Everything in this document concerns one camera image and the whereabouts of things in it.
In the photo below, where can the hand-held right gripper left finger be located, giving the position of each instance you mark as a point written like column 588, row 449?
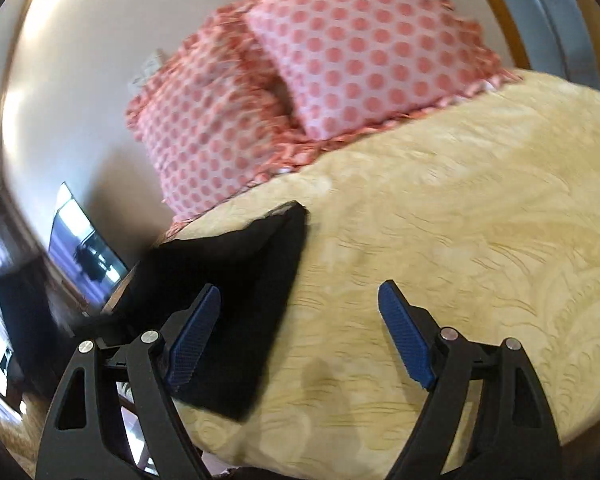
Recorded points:
column 196, row 334

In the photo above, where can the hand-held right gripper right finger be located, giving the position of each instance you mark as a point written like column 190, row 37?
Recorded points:
column 404, row 335

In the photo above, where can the black pants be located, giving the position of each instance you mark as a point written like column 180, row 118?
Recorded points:
column 240, row 305

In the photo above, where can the yellow patterned bedspread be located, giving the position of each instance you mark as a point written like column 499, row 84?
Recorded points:
column 430, row 270

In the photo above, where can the dark wooden cabinet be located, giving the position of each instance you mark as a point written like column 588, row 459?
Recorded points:
column 25, row 310

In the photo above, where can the small pink polka-dot pillow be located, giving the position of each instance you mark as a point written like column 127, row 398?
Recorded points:
column 205, row 125

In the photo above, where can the large pink polka-dot pillow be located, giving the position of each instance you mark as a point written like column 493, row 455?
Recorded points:
column 365, row 45

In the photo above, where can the wooden headboard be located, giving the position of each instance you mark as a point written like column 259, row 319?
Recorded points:
column 500, row 15

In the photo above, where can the wall-mounted flat television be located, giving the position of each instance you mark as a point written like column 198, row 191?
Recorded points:
column 82, row 247

